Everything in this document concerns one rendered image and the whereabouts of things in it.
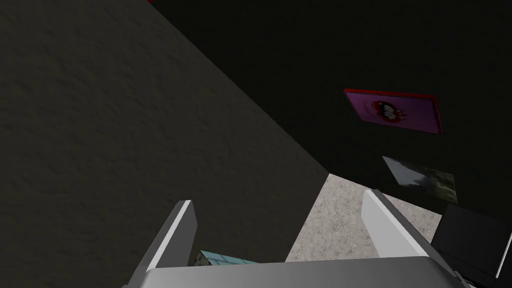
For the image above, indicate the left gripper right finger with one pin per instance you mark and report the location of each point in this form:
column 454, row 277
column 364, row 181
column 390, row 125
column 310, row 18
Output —
column 386, row 232

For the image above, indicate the black cabinet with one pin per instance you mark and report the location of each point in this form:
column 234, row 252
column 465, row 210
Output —
column 472, row 242

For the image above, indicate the grey landscape picture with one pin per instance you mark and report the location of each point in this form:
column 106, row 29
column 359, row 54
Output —
column 422, row 178

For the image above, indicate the teal tiled object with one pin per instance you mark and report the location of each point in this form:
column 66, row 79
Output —
column 224, row 260

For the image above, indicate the purple picture with red frame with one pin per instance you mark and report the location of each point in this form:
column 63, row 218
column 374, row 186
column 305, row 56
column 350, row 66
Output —
column 396, row 111

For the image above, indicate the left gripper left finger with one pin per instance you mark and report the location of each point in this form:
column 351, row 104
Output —
column 175, row 236

